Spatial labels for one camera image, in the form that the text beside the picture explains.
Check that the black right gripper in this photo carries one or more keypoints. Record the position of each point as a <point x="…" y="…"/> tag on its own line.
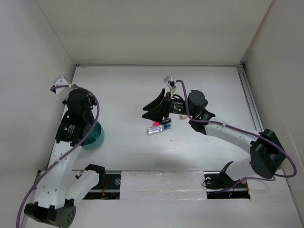
<point x="156" y="111"/>

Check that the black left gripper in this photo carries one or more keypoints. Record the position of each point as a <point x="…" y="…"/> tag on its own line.
<point x="92" y="100"/>

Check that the black blue yellow marker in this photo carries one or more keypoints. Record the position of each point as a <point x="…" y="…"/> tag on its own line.
<point x="166" y="121"/>

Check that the teal plastic cup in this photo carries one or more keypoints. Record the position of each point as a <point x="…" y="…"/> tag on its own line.
<point x="95" y="139"/>

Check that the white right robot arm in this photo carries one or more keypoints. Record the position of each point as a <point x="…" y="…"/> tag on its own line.
<point x="263" y="148"/>

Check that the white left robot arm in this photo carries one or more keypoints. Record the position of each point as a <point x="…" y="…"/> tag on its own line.
<point x="79" y="129"/>

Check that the clear blue-tipped pen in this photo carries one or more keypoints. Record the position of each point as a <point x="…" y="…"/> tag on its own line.
<point x="158" y="129"/>

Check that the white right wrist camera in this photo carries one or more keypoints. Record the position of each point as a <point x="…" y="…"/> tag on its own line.
<point x="170" y="83"/>

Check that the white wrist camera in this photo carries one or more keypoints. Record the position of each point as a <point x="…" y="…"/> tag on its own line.
<point x="59" y="84"/>
<point x="170" y="83"/>

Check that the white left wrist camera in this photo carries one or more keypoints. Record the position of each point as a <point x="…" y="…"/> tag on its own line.
<point x="59" y="84"/>

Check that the aluminium rail right edge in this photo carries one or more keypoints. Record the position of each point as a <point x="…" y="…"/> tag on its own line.
<point x="249" y="97"/>

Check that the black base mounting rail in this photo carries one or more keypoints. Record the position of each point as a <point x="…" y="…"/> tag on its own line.
<point x="161" y="185"/>

